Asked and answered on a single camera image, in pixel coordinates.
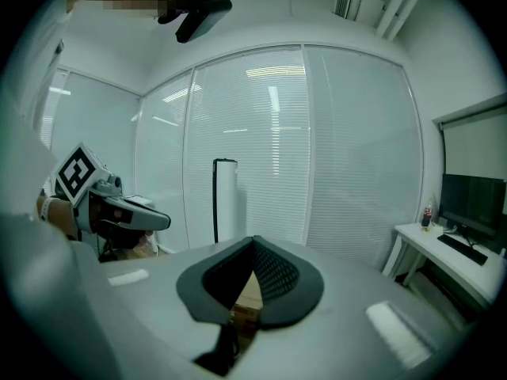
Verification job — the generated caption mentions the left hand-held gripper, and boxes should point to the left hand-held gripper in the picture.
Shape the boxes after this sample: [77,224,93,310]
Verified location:
[54,142,172,234]

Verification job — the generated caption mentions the white ceiling pipes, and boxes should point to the white ceiling pipes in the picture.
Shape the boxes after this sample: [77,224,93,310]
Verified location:
[374,0,427,41]

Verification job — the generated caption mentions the white ceiling box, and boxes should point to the white ceiling box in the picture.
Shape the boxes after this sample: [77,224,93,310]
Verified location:
[355,0,386,28]

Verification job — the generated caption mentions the white rolled standing screen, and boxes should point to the white rolled standing screen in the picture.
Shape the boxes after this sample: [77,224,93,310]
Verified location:
[212,158,239,245]

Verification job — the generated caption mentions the black computer monitor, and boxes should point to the black computer monitor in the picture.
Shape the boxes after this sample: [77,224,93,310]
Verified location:
[440,173,507,240]

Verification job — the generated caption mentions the white wristband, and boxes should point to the white wristband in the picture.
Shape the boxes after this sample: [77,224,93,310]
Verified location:
[39,197,61,222]

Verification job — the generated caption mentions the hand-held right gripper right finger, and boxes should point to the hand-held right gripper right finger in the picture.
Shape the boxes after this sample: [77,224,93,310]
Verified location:
[227,235,478,380]

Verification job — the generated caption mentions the black keyboard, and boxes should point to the black keyboard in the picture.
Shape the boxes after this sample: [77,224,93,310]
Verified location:
[436,233,490,267]

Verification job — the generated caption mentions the white roller blind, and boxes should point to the white roller blind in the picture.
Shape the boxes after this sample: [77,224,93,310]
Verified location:
[438,104,507,217]

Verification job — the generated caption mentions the white desk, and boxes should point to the white desk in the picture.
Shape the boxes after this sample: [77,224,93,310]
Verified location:
[382,222,507,312]

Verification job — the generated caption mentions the black head-worn camera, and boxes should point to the black head-worn camera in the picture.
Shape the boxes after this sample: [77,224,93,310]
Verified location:
[157,0,234,44]

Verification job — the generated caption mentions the person's white shirt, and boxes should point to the person's white shirt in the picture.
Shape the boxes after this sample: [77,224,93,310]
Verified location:
[0,9,120,380]

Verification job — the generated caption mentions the person's left forearm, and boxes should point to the person's left forearm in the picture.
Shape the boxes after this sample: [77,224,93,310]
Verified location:
[36,195,77,240]

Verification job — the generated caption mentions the dark soda bottle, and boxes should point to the dark soda bottle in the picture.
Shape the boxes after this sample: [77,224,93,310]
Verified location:
[420,195,436,229]

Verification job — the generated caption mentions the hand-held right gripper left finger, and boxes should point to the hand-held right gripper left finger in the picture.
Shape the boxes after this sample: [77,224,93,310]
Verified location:
[77,235,255,380]

